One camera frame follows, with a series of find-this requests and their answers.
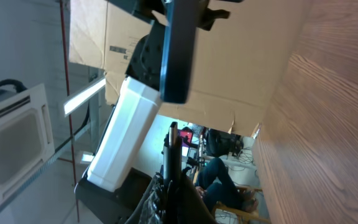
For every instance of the cardboard wall panel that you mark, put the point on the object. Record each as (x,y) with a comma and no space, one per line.
(236,66)

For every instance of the white ceiling air conditioner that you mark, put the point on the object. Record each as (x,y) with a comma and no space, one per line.
(26,140)

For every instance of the seated person in background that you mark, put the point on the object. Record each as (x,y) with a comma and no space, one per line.
(214,185)

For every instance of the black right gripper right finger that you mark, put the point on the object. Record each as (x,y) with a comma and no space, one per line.
(185,204)

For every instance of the red vertical pole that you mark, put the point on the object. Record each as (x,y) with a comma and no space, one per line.
(67,83)

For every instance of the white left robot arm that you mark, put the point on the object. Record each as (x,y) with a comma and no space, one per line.
(159,72)

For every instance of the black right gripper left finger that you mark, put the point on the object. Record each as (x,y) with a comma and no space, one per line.
(151,208)

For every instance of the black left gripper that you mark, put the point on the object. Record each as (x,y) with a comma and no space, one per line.
(142,9)

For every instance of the ceiling light strip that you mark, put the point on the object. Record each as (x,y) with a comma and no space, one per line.
(74,101)

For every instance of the Samsung Galaxy smartphone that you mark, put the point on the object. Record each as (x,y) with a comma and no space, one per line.
(178,48)

